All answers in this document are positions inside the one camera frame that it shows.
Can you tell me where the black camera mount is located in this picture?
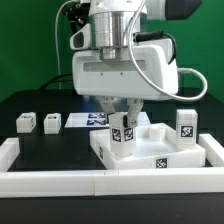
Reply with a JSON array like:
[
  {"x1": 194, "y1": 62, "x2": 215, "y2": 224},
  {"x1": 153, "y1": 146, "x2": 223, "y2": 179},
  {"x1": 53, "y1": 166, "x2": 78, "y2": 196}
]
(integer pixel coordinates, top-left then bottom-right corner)
[{"x1": 62, "y1": 3, "x2": 90, "y2": 26}]

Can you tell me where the white marker sheet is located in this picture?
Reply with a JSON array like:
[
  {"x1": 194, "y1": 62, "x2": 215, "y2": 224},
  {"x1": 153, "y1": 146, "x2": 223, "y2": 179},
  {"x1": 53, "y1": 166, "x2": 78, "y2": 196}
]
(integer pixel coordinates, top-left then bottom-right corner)
[{"x1": 65, "y1": 112, "x2": 152, "y2": 128}]

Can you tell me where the black cable bundle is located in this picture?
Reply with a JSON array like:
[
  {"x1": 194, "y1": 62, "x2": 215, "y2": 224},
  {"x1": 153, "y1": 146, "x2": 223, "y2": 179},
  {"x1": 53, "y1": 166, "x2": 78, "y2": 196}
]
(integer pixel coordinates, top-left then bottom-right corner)
[{"x1": 39, "y1": 71, "x2": 74, "y2": 92}]

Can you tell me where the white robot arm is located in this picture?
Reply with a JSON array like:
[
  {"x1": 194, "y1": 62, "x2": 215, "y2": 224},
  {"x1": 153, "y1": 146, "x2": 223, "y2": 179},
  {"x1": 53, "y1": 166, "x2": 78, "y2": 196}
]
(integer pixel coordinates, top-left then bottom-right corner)
[{"x1": 70, "y1": 0, "x2": 204, "y2": 128}]

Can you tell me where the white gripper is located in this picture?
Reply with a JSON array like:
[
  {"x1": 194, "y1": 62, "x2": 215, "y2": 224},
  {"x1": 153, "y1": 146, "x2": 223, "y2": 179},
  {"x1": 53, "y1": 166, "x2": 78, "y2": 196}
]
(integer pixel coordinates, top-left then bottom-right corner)
[{"x1": 70, "y1": 26, "x2": 178, "y2": 128}]

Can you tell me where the white U-shaped fence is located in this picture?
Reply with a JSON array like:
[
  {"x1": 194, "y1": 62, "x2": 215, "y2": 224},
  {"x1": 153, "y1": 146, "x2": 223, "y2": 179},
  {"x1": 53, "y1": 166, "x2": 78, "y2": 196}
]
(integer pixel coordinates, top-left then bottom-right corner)
[{"x1": 0, "y1": 138, "x2": 224, "y2": 198}]

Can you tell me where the white cable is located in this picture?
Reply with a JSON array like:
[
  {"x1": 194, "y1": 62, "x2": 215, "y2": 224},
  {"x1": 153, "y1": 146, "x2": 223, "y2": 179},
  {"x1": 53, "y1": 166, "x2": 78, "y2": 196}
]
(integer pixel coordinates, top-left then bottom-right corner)
[{"x1": 54, "y1": 0, "x2": 78, "y2": 90}]

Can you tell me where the white square table top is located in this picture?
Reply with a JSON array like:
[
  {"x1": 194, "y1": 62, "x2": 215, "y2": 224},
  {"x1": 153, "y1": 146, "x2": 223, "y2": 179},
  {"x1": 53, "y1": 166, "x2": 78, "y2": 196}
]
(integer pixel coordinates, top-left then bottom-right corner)
[{"x1": 90, "y1": 123, "x2": 206, "y2": 170}]

